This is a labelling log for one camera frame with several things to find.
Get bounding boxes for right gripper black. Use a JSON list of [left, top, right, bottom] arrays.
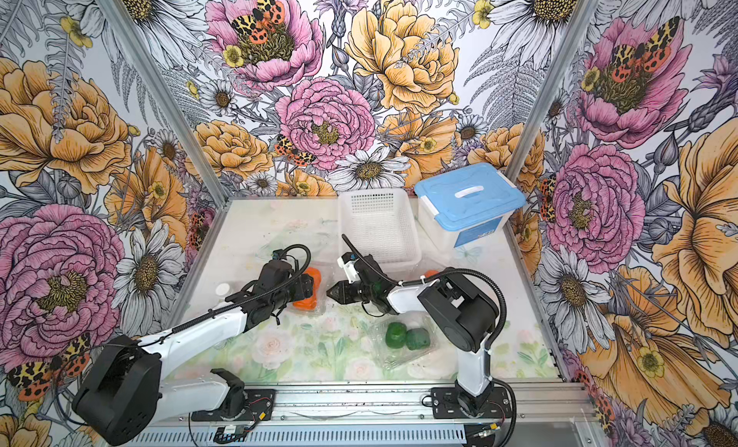
[[325, 281, 376, 306]]

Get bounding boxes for white perforated plastic basket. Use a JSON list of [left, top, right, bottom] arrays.
[[337, 189, 422, 273]]

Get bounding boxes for clear clamshell container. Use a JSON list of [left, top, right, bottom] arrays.
[[417, 266, 445, 279], [288, 266, 331, 316]]

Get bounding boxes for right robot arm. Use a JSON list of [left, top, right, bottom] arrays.
[[327, 253, 507, 418]]

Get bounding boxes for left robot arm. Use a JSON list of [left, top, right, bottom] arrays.
[[72, 260, 316, 446]]

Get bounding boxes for white pill bottle orange label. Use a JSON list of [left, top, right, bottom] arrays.
[[215, 283, 232, 297]]

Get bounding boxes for green fruit left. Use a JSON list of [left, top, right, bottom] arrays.
[[384, 322, 407, 349]]

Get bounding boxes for green fruit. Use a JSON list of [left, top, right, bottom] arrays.
[[405, 328, 432, 351], [384, 322, 407, 349]]

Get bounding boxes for green fruit right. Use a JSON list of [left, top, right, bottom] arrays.
[[405, 328, 432, 351]]

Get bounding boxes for blue lid storage box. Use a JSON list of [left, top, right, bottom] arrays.
[[413, 163, 526, 251]]

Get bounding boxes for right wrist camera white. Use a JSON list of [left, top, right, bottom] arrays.
[[337, 253, 361, 284]]

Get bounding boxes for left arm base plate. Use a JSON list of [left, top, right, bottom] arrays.
[[190, 389, 277, 423]]

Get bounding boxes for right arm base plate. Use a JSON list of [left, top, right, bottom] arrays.
[[430, 385, 513, 420]]

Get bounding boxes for aluminium front rail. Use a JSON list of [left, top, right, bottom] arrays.
[[128, 381, 609, 446]]

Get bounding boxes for left aluminium corner post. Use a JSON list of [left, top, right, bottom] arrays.
[[95, 0, 229, 210]]

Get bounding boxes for aluminium corner post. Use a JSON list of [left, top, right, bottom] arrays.
[[95, 0, 229, 210], [505, 0, 600, 183]]

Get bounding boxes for right aluminium corner post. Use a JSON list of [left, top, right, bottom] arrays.
[[505, 0, 600, 183]]

